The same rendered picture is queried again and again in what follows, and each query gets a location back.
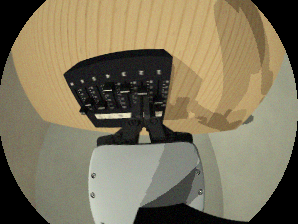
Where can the black lighting desk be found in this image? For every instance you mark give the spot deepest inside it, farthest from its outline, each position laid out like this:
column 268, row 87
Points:
column 141, row 71

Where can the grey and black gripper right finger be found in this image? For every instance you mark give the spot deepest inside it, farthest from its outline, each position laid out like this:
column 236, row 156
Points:
column 158, row 132

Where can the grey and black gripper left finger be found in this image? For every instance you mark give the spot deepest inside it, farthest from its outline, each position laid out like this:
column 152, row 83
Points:
column 127, row 133

